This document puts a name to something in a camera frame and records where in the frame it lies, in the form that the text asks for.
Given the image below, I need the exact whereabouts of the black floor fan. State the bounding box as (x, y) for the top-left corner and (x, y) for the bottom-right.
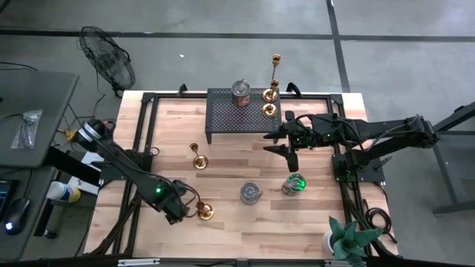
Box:
(76, 24), (137, 99)

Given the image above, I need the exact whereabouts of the black aluminium table frame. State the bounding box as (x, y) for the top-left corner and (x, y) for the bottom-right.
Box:
(84, 83), (401, 263)

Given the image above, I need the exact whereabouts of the black computer mouse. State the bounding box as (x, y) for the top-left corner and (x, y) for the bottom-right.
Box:
(3, 197), (31, 236)

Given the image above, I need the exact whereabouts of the tall thin brass candlestick holder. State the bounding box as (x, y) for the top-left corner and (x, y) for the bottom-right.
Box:
(261, 53), (282, 104)

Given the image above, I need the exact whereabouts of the dark grey computer desk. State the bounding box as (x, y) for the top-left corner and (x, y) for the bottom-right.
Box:
(0, 165), (57, 263)

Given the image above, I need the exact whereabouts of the black perforated metal shelf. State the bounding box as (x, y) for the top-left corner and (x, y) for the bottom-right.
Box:
(205, 88), (284, 145)

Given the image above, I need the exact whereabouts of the green potted succulent plant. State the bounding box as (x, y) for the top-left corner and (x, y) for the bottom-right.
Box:
(321, 216), (386, 267)

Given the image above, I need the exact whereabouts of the silver aluminium bracket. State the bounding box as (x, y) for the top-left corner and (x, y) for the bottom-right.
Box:
(117, 258), (161, 267)

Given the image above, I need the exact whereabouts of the clear plastic bag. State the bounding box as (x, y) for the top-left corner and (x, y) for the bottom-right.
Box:
(10, 108), (44, 151)

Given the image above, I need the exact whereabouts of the black backlit keyboard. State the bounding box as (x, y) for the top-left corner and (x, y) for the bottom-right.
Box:
(0, 180), (12, 220)

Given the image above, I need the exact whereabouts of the white wipes canister yellow lid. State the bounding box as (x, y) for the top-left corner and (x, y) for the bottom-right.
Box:
(45, 180), (82, 204)

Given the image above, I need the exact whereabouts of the grey metal side table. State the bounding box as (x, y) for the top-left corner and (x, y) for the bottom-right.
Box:
(407, 99), (475, 216)

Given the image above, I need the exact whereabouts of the white paper sheet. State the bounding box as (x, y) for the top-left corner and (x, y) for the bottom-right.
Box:
(79, 151), (105, 174)

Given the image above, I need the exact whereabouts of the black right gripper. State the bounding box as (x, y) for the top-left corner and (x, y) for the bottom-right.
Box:
(263, 110), (317, 174)

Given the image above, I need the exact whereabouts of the coiled black cable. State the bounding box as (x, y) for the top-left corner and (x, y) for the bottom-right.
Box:
(362, 198), (399, 245)

